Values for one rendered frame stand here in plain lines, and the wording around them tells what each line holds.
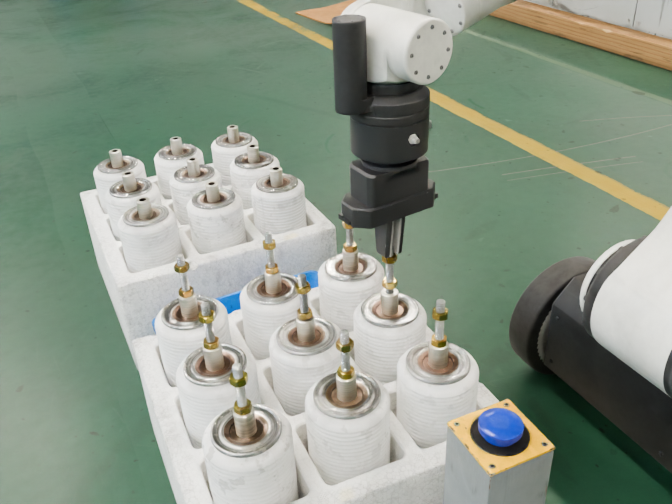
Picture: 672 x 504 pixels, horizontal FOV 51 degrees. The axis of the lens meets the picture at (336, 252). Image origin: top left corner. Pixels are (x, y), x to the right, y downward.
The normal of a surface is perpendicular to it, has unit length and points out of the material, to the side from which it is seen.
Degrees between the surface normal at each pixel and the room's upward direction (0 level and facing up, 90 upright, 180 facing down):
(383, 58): 90
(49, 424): 0
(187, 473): 0
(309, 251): 90
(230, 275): 90
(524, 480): 90
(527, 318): 67
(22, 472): 0
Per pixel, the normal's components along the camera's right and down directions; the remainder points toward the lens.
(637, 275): -0.58, -0.52
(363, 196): -0.84, 0.31
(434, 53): 0.59, 0.40
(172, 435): -0.04, -0.85
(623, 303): -0.83, -0.14
